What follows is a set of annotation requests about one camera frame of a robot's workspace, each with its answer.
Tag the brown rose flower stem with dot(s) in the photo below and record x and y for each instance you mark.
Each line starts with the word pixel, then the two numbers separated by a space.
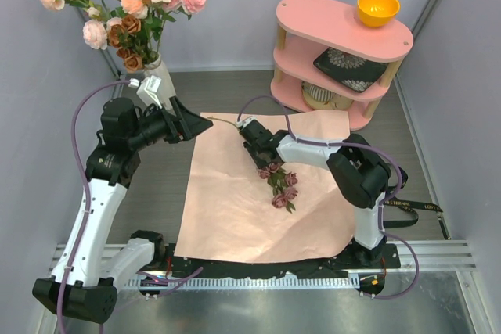
pixel 133 41

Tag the striped ceramic bowl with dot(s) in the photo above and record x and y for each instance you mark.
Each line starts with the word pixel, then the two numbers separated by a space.
pixel 322 99

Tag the mauve flower stem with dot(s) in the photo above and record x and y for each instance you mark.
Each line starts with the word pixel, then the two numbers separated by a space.
pixel 282 182

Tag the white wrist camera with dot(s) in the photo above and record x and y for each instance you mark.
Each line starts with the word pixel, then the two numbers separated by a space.
pixel 241 124
pixel 150 90

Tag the aluminium frame rail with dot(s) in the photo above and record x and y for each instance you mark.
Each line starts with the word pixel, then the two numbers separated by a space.
pixel 432 255

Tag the white perforated cable duct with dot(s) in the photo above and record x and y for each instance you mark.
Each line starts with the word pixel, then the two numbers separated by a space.
pixel 288 281

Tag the pink wrapping paper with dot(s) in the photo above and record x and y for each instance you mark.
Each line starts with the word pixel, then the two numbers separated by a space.
pixel 228 213

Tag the light pink peony stem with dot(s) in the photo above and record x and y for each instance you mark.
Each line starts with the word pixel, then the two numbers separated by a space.
pixel 95 32

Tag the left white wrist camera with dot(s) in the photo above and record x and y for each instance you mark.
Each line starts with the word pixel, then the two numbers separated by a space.
pixel 150 90

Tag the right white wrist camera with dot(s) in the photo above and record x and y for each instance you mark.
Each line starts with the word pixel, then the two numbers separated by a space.
pixel 241 124

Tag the orange plastic bowl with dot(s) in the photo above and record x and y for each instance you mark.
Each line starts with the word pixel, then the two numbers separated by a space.
pixel 377 13

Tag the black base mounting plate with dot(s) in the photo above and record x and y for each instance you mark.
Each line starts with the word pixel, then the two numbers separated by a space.
pixel 353 257

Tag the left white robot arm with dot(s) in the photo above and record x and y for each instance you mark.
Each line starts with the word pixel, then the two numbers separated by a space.
pixel 80 285

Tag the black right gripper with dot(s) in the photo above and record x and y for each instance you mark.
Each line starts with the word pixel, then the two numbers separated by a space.
pixel 260 162

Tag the black floral square plate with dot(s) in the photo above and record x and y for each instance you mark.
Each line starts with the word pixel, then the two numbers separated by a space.
pixel 351 71

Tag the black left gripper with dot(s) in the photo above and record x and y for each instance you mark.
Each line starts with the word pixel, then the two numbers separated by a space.
pixel 190 123

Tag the white ribbed ceramic vase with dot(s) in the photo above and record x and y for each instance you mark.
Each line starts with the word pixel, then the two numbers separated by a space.
pixel 159 68

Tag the black ribbon with gold lettering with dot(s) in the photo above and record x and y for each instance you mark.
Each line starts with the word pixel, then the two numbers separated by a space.
pixel 411 208

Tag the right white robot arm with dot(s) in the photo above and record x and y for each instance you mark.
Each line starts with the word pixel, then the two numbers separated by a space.
pixel 360 174

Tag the pink three-tier shelf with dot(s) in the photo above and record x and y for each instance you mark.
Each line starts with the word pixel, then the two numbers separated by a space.
pixel 306 28

